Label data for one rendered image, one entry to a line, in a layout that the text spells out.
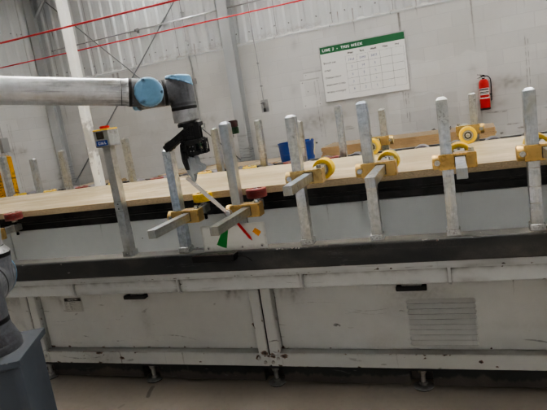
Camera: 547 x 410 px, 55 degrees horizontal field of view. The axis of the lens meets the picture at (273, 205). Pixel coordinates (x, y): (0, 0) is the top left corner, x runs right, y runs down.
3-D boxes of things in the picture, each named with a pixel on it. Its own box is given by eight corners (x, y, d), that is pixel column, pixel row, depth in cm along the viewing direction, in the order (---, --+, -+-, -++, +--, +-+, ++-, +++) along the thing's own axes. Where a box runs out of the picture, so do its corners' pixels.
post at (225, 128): (247, 249, 197) (226, 121, 189) (239, 250, 198) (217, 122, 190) (251, 246, 200) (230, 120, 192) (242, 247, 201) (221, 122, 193)
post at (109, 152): (132, 256, 213) (109, 146, 205) (122, 256, 215) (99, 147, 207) (138, 253, 217) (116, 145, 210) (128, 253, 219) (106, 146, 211)
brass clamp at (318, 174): (322, 183, 181) (321, 168, 180) (285, 186, 186) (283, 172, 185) (326, 180, 187) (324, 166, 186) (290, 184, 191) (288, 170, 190)
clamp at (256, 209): (260, 216, 192) (258, 202, 191) (226, 219, 196) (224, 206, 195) (264, 213, 197) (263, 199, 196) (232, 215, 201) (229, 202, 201)
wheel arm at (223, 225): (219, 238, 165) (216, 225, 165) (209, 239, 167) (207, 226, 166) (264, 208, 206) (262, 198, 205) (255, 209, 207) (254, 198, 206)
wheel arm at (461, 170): (470, 178, 142) (468, 165, 142) (455, 180, 144) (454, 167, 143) (464, 155, 189) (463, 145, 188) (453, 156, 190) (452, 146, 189)
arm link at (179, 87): (161, 77, 187) (189, 73, 190) (168, 112, 189) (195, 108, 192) (164, 74, 178) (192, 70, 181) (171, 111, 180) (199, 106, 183)
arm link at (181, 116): (167, 112, 183) (180, 111, 192) (170, 126, 184) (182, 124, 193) (190, 108, 180) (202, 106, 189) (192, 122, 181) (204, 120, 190)
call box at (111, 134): (111, 147, 204) (107, 128, 203) (95, 150, 206) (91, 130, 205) (121, 146, 210) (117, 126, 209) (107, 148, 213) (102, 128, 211)
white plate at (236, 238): (267, 248, 193) (263, 221, 192) (204, 251, 202) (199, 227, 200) (268, 247, 194) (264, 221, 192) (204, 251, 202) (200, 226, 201)
